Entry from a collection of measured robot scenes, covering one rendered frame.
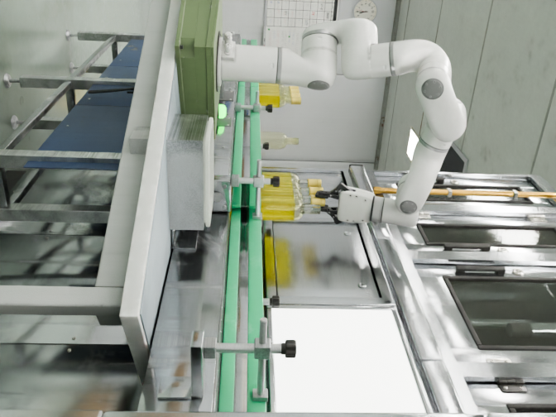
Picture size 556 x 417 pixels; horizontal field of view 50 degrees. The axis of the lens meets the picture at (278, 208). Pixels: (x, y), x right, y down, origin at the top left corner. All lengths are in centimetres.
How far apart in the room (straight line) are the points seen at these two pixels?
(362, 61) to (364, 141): 651
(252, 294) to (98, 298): 35
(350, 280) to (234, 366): 63
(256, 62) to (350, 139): 648
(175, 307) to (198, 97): 56
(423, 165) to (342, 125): 631
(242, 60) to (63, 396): 89
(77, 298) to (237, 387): 32
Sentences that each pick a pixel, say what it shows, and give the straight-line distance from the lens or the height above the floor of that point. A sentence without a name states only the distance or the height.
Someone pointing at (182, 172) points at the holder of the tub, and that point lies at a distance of 131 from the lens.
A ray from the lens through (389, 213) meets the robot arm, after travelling 174.
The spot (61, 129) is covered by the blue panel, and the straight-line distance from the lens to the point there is 196.
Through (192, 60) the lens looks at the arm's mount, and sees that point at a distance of 145.
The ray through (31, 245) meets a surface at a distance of 191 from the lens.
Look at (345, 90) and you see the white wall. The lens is 777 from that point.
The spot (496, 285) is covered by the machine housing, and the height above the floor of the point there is 166.
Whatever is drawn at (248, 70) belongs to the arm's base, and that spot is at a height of 92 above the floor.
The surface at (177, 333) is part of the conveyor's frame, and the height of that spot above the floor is 80.
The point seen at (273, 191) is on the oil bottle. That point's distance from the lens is 176.
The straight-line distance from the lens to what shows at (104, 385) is 138.
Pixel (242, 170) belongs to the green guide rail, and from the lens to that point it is 163.
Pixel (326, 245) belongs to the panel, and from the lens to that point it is 180.
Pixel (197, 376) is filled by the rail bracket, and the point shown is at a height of 85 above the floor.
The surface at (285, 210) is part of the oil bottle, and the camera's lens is 170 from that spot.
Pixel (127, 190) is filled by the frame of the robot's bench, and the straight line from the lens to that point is 124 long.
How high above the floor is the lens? 92
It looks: 3 degrees up
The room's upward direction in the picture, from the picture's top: 91 degrees clockwise
